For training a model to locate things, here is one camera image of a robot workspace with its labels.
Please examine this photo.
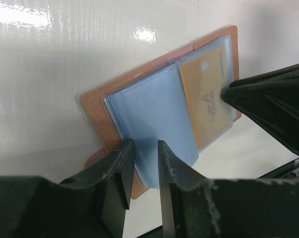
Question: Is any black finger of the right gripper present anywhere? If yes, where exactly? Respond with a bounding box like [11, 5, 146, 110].
[221, 63, 299, 156]

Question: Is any brown leather card holder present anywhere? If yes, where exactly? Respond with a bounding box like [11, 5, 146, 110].
[80, 25, 239, 199]

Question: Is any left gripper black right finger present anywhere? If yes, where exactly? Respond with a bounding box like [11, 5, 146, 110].
[158, 140, 299, 238]

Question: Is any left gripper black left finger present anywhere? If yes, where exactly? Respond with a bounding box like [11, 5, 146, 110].
[0, 140, 136, 238]

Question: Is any gold VIP card in holder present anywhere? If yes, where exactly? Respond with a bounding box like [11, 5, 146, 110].
[179, 44, 234, 150]

